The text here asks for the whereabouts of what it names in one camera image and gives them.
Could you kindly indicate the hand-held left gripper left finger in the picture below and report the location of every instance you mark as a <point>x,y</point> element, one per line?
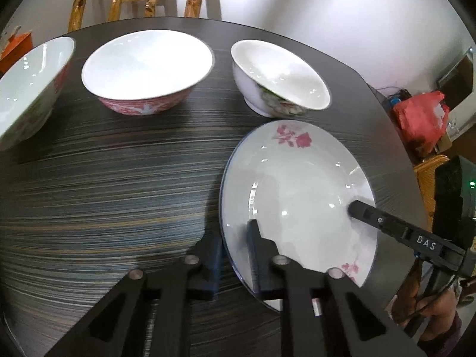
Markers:
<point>215,267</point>

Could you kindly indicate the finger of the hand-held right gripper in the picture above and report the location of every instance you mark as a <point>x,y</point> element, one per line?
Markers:
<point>372,217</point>

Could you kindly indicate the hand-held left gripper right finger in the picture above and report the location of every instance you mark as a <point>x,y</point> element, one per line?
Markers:
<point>253,260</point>

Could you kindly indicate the white plate with pink flowers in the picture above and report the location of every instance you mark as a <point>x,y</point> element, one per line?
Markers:
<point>297,178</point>

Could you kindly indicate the white bowl with flower print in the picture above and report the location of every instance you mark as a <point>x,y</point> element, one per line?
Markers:
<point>275,70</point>

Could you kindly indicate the red patterned bowl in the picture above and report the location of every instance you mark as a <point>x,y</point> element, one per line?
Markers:
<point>148,63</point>

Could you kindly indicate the floral green-tinted bowl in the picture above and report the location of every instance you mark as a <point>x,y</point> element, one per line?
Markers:
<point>26,81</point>

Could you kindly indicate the person's right hand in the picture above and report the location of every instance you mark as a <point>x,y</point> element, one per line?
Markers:
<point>440,305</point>

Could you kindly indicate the wicker chair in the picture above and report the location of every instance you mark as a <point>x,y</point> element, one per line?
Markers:
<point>424,182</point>

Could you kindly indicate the red plastic bag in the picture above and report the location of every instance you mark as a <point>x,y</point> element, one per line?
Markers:
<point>420,119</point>

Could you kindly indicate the dark framed board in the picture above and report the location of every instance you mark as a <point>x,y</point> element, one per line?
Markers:
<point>465,78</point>

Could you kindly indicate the orange lidded cup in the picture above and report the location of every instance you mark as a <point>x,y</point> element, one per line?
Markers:
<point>16,50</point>

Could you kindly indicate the wooden chair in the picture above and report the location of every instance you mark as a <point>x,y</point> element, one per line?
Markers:
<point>80,3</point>

